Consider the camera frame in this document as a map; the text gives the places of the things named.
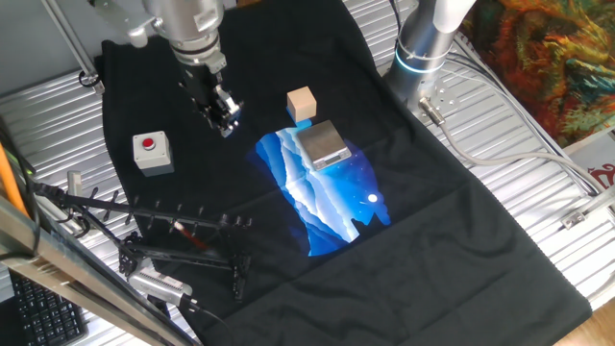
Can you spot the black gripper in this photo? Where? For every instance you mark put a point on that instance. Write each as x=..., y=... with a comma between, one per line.
x=199, y=81

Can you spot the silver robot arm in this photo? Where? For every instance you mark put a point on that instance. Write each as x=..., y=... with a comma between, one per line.
x=192, y=24

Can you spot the black pen rack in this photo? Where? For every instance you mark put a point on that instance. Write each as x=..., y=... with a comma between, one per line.
x=240, y=281

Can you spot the grey box with red button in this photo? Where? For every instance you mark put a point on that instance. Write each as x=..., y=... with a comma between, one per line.
x=158, y=155

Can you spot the wooden cube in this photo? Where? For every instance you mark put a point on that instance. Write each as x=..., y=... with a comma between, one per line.
x=302, y=102

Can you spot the silver digital scale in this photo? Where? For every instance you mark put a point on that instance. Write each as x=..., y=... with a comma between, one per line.
x=322, y=141

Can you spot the silver tripod pole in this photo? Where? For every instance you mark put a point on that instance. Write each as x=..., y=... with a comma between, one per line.
x=73, y=45

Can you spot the orange stick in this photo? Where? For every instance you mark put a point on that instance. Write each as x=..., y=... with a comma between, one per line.
x=9, y=182

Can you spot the black cloth with blue print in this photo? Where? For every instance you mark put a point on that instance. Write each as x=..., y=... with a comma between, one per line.
x=432, y=264

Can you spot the black keyboard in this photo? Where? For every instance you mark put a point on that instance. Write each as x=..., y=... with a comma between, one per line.
x=43, y=317

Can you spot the colourful painting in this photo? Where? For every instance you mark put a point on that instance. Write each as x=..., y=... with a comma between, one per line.
x=552, y=57

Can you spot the white paper with red print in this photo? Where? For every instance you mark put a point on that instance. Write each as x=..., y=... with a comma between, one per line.
x=596, y=163

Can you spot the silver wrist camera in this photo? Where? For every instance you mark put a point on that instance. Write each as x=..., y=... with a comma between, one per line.
x=127, y=21

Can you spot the small silver metal bracket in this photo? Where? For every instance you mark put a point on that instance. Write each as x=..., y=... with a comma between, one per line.
x=75, y=182

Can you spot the silver ribbed camera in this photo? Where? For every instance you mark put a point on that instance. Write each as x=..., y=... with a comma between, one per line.
x=158, y=286

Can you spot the aluminium frame bar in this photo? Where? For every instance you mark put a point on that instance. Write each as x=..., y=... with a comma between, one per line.
x=72, y=276

